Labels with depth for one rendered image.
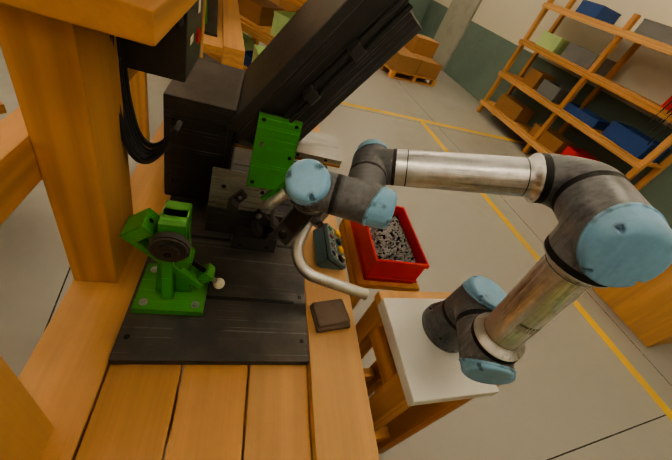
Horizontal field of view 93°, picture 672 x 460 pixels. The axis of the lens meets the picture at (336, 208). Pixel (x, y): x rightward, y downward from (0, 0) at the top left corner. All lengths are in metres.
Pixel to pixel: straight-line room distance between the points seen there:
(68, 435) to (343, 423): 0.51
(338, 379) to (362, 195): 0.49
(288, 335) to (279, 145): 0.49
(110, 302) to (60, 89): 0.49
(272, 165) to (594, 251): 0.72
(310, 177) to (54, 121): 0.40
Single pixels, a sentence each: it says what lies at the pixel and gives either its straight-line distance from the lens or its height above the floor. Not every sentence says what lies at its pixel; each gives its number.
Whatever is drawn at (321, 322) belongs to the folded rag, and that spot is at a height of 0.93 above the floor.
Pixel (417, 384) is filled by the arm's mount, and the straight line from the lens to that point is 0.97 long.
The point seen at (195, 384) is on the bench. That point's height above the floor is 0.88.
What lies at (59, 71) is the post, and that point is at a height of 1.40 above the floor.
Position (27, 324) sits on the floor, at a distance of 2.01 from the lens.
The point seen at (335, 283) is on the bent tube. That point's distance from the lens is 0.87.
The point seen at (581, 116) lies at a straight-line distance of 6.19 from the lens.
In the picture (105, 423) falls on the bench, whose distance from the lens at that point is 0.82.
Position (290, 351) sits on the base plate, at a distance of 0.85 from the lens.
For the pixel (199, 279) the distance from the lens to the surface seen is 0.82.
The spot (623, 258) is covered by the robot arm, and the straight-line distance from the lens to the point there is 0.61.
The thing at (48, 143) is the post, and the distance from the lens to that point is 0.70.
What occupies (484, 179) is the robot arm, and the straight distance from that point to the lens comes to 0.66.
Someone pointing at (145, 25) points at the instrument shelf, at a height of 1.52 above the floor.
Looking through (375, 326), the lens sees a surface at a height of 0.75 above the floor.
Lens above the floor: 1.66
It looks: 38 degrees down
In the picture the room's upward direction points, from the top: 24 degrees clockwise
